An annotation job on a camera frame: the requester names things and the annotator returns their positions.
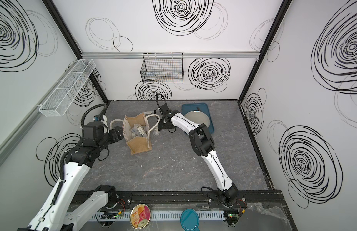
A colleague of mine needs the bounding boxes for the white wire shelf basket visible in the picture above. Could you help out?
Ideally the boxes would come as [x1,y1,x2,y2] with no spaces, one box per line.
[39,59,96,117]

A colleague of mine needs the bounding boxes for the teal round lid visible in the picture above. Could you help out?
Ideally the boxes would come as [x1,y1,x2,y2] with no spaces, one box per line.
[180,208,200,231]

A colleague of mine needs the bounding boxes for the teal plastic tray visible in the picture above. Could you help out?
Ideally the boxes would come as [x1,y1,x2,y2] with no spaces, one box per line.
[181,103,214,133]

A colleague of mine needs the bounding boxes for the grey round plate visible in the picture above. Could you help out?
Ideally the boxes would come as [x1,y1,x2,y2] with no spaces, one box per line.
[184,111,211,128]

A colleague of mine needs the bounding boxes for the canvas tote bag cat print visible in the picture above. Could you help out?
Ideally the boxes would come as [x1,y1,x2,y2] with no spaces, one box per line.
[109,113,160,155]

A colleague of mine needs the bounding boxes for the round pink yellow lid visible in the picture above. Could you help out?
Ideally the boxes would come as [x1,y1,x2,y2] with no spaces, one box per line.
[130,204,152,230]

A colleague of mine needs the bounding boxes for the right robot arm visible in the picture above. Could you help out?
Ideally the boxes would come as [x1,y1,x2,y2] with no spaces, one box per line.
[157,104,238,207]

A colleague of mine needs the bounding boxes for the clear compass case horizontal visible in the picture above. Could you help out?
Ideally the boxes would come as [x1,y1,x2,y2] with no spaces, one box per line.
[131,124,148,138]

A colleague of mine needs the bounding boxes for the white slotted cable duct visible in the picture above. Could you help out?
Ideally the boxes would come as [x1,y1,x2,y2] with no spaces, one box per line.
[89,210,225,222]

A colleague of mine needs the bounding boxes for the black wire basket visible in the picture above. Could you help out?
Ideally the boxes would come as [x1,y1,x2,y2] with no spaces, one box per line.
[140,53,184,83]

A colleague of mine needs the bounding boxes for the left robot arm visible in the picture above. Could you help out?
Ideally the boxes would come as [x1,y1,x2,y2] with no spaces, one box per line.
[24,104,123,231]

